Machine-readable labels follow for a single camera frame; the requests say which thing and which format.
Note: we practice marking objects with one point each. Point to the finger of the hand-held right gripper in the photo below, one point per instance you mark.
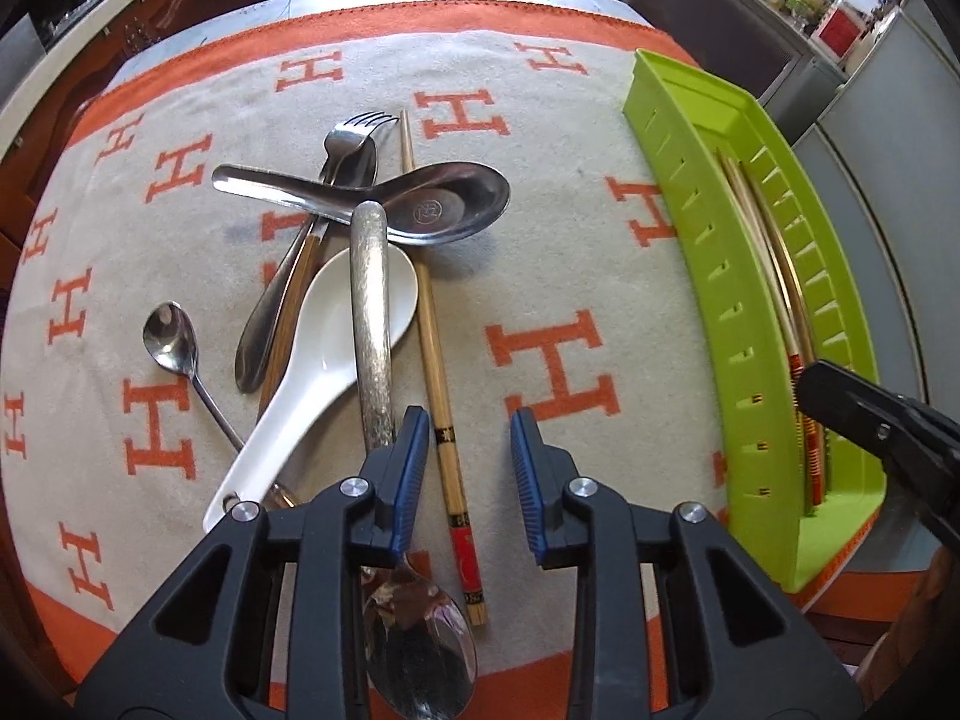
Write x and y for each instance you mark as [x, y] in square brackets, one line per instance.
[862, 412]

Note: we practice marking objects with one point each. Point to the white ceramic spoon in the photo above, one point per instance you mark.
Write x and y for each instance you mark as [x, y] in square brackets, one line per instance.
[315, 360]

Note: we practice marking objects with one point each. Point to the brown wooden chopstick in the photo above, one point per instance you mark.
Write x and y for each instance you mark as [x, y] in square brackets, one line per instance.
[789, 274]

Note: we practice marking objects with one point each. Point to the red box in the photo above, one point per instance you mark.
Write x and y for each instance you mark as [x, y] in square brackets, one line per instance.
[838, 30]

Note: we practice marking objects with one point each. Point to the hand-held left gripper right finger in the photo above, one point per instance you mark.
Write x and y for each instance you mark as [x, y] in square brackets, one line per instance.
[525, 495]

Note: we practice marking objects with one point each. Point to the white kitchen countertop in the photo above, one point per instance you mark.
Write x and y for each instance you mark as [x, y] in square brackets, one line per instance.
[90, 41]

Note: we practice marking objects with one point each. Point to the white refrigerator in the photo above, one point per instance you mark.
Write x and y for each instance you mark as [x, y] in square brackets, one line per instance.
[885, 202]

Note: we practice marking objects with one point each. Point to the orange and grey printed blanket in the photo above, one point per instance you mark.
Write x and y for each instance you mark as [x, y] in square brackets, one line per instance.
[562, 240]

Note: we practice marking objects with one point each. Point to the steel fork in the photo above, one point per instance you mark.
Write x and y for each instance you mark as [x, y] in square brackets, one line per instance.
[296, 292]

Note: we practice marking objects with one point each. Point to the grey cupboard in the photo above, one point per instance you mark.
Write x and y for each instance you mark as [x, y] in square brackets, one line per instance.
[720, 30]

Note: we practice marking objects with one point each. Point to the green plastic tray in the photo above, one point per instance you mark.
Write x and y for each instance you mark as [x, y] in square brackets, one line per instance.
[675, 187]

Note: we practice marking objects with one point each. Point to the small metal teaspoon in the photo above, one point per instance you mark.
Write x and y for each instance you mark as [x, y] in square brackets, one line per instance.
[169, 337]

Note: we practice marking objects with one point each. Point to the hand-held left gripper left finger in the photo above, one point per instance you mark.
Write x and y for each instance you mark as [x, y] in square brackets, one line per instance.
[416, 495]

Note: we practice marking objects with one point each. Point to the large stainless soup spoon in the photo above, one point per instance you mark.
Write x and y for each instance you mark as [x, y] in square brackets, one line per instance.
[450, 202]

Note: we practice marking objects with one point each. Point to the metal fork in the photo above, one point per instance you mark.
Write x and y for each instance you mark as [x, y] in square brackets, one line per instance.
[337, 142]

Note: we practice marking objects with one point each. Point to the person's right forearm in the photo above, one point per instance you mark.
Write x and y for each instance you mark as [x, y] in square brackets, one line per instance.
[915, 630]

